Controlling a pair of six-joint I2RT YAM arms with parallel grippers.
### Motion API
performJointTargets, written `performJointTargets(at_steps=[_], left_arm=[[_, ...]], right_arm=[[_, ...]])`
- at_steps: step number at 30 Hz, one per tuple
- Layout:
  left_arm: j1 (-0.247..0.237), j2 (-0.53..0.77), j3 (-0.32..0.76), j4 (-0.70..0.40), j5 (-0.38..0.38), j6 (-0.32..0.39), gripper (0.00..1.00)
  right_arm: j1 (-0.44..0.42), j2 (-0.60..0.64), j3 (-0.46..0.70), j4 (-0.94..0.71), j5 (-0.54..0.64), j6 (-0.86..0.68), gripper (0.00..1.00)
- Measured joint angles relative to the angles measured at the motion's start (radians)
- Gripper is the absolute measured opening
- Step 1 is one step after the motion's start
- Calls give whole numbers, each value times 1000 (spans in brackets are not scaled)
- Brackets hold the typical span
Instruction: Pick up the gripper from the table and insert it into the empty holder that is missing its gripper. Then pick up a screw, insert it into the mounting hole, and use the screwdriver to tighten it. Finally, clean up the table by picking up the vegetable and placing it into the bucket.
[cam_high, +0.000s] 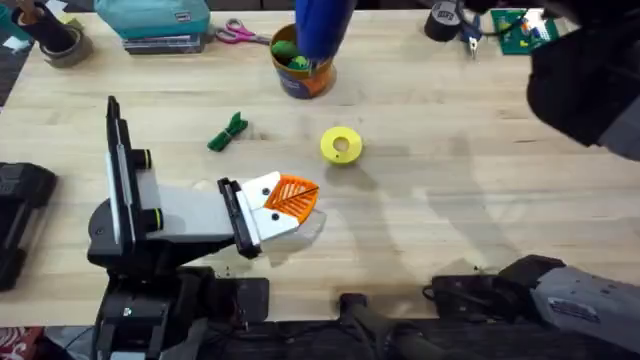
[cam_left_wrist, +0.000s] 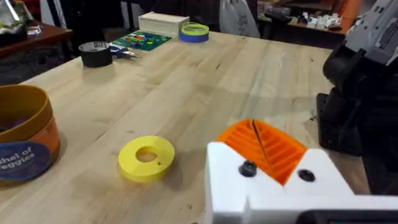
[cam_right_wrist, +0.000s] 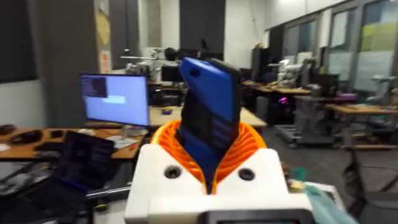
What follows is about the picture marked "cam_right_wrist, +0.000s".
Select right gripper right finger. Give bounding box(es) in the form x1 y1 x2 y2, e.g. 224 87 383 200
213 121 290 196

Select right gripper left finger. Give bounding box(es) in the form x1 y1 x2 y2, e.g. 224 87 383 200
124 119 208 224

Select blue electric screwdriver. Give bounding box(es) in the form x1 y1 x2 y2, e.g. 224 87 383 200
175 57 243 194

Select long wooden desk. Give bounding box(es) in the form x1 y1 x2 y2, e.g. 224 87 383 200
148 105 268 129

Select teal cloth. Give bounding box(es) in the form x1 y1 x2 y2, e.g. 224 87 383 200
291 167 359 224

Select black open laptop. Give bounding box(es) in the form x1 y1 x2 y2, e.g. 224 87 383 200
53 130 116 191

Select computer monitor lit screen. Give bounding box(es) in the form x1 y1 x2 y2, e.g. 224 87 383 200
78 73 150 128

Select small dark monitor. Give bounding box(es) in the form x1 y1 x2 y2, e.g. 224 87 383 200
160 65 185 83

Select wooden desk with monitor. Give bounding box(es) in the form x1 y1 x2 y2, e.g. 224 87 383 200
0 126 147 161

